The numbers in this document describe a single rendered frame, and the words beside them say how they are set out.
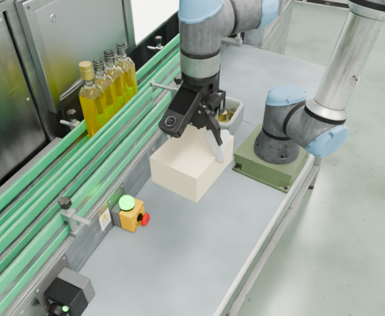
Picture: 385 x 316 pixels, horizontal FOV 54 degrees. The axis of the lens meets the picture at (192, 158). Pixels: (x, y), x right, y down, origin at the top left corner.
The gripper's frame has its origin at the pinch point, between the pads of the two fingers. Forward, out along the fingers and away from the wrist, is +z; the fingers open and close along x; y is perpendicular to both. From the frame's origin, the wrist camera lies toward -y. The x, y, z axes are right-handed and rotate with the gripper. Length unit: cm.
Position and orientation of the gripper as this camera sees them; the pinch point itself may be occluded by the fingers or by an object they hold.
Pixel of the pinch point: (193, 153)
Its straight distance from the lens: 84.9
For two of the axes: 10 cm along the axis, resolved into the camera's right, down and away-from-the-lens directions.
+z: 0.0, 7.3, 6.8
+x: -8.4, -3.7, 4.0
